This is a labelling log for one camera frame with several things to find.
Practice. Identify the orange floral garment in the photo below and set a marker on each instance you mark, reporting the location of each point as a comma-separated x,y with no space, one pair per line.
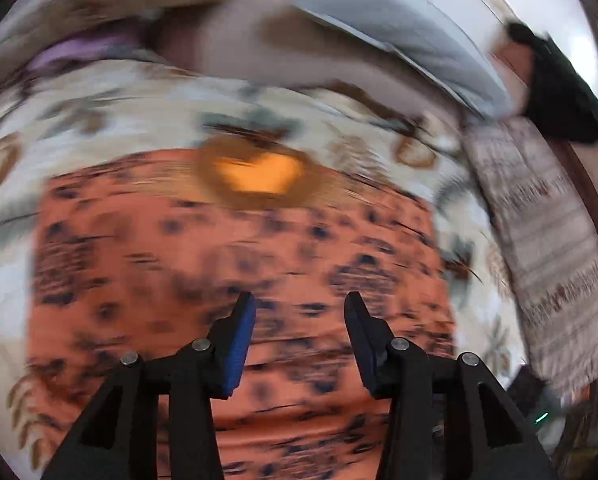
279,250

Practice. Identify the purple cloth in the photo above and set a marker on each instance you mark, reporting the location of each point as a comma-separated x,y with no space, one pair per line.
74,52

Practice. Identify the pinkish beige blanket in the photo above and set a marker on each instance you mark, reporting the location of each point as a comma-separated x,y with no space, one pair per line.
229,40

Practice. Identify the cream leaf print bedspread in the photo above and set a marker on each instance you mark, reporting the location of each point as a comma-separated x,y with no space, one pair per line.
129,110

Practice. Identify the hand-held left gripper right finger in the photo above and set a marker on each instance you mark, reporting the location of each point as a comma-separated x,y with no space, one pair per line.
363,342

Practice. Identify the beige brown patterned pillow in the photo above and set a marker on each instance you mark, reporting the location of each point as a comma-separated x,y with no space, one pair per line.
104,5

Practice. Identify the beige striped knit blanket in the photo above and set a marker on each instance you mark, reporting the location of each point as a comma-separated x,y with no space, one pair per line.
549,240

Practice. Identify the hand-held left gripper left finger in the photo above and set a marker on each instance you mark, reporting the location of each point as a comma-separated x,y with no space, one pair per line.
239,342

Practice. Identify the black cloth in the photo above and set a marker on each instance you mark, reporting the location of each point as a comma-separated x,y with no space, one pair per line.
564,95

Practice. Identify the grey cloth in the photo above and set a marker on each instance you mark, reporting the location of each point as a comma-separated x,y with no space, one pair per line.
404,25

